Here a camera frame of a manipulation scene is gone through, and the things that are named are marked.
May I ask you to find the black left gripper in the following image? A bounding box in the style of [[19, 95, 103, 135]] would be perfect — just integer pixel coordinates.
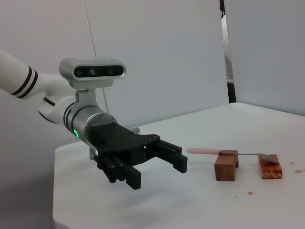
[[87, 121, 188, 190]]

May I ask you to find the pink handled metal spoon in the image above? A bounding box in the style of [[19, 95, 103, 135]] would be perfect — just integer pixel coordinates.
[[186, 147, 279, 164]]

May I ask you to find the arch shaped wooden block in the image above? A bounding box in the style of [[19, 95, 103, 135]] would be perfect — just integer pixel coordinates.
[[214, 149, 240, 182]]

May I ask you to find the flat reddish wooden block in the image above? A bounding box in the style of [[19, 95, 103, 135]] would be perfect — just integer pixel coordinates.
[[258, 154, 284, 179]]

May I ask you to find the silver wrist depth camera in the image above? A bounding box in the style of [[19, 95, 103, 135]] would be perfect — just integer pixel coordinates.
[[59, 57, 127, 110]]

